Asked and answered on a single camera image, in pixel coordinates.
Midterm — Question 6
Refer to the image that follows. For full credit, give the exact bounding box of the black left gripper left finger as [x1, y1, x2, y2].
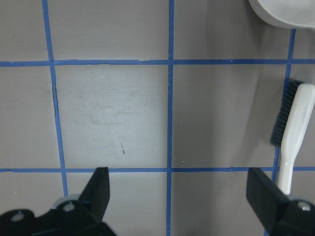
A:
[0, 167, 115, 236]

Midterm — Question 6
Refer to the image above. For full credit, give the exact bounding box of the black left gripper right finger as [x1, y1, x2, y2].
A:
[246, 168, 315, 236]

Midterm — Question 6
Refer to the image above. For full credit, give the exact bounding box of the beige hand brush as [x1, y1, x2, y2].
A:
[270, 80, 315, 195]

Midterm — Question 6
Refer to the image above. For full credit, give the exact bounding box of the beige dustpan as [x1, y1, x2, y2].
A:
[249, 0, 315, 30]

